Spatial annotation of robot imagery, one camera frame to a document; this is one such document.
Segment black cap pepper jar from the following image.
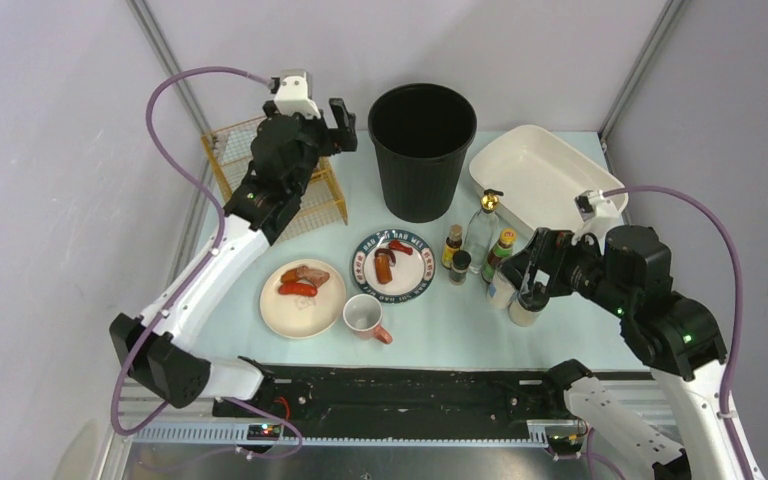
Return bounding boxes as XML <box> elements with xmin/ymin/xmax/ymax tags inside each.
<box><xmin>449</xmin><ymin>250</ymin><xmax>471</xmax><ymax>285</ymax></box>

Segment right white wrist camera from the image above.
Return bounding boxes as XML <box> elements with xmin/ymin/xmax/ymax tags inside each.
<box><xmin>572</xmin><ymin>190</ymin><xmax>623</xmax><ymax>245</ymax></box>

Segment dark sausage piece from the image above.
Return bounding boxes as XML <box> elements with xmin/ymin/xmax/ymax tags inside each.
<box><xmin>374</xmin><ymin>248</ymin><xmax>396</xmax><ymax>266</ymax></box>

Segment red sausage piece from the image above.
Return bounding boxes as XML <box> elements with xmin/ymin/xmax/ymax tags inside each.
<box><xmin>388</xmin><ymin>240</ymin><xmax>414</xmax><ymax>256</ymax></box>

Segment orange sausage on patterned plate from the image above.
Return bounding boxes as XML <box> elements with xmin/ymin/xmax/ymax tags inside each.
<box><xmin>375</xmin><ymin>256</ymin><xmax>393</xmax><ymax>285</ymax></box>

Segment glass oil bottle gold spout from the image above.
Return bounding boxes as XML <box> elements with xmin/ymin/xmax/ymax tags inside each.
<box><xmin>462</xmin><ymin>189</ymin><xmax>504</xmax><ymax>274</ymax></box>

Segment cream round plate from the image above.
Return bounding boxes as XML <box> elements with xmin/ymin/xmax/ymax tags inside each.
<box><xmin>259</xmin><ymin>259</ymin><xmax>347</xmax><ymax>339</ymax></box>

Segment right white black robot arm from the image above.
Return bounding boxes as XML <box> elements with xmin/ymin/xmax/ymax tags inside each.
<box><xmin>497</xmin><ymin>225</ymin><xmax>762</xmax><ymax>479</ymax></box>

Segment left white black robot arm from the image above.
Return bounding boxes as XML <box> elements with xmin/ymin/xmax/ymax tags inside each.
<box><xmin>109</xmin><ymin>98</ymin><xmax>358</xmax><ymax>408</ymax></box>

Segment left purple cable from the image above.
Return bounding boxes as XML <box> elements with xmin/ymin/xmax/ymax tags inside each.
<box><xmin>109</xmin><ymin>66</ymin><xmax>306</xmax><ymax>461</ymax></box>

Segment silver lid spice jar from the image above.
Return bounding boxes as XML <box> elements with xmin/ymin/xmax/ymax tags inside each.
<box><xmin>487</xmin><ymin>261</ymin><xmax>522</xmax><ymax>310</ymax></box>

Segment black plastic trash bin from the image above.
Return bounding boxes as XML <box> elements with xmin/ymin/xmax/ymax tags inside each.
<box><xmin>367</xmin><ymin>83</ymin><xmax>477</xmax><ymax>223</ymax></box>

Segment white rectangular basin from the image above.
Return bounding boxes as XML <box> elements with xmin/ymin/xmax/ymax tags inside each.
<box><xmin>468</xmin><ymin>125</ymin><xmax>623</xmax><ymax>238</ymax></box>

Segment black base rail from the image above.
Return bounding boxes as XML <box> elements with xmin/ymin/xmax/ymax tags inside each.
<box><xmin>250</xmin><ymin>360</ymin><xmax>593</xmax><ymax>441</ymax></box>

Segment yellow cap sauce bottle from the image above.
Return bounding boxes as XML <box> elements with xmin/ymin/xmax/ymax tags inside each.
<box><xmin>481</xmin><ymin>228</ymin><xmax>518</xmax><ymax>284</ymax></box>

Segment yellow wire mesh rack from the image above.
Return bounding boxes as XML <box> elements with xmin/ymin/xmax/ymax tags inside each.
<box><xmin>201</xmin><ymin>116</ymin><xmax>348</xmax><ymax>243</ymax></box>

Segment black lid spice jar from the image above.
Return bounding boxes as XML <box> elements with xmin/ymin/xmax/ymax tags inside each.
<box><xmin>508</xmin><ymin>283</ymin><xmax>550</xmax><ymax>327</ymax></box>

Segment patterned rim white plate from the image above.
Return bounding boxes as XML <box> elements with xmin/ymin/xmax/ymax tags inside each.
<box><xmin>350</xmin><ymin>229</ymin><xmax>436</xmax><ymax>304</ymax></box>

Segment brown cap small bottle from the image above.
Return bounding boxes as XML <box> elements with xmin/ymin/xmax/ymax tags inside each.
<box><xmin>441</xmin><ymin>224</ymin><xmax>463</xmax><ymax>269</ymax></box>

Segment brown meat piece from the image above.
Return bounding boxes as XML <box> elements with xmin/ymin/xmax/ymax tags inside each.
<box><xmin>280</xmin><ymin>265</ymin><xmax>330</xmax><ymax>288</ymax></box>

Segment purple cable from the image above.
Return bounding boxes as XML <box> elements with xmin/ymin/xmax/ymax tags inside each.
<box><xmin>602</xmin><ymin>185</ymin><xmax>756</xmax><ymax>480</ymax></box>
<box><xmin>109</xmin><ymin>66</ymin><xmax>306</xmax><ymax>461</ymax></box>

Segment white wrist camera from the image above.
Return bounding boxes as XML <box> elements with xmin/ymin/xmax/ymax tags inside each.
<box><xmin>269</xmin><ymin>69</ymin><xmax>321</xmax><ymax>120</ymax></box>
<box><xmin>572</xmin><ymin>190</ymin><xmax>623</xmax><ymax>245</ymax></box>

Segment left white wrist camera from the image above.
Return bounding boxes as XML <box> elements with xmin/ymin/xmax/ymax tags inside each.
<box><xmin>269</xmin><ymin>69</ymin><xmax>321</xmax><ymax>120</ymax></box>

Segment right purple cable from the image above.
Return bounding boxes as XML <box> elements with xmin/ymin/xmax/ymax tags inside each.
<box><xmin>602</xmin><ymin>185</ymin><xmax>756</xmax><ymax>480</ymax></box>

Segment red sausage on cream plate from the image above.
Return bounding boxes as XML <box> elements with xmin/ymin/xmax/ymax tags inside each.
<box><xmin>278</xmin><ymin>282</ymin><xmax>318</xmax><ymax>298</ymax></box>

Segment pink ceramic mug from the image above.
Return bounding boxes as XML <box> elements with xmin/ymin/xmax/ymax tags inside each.
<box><xmin>342</xmin><ymin>294</ymin><xmax>393</xmax><ymax>345</ymax></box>

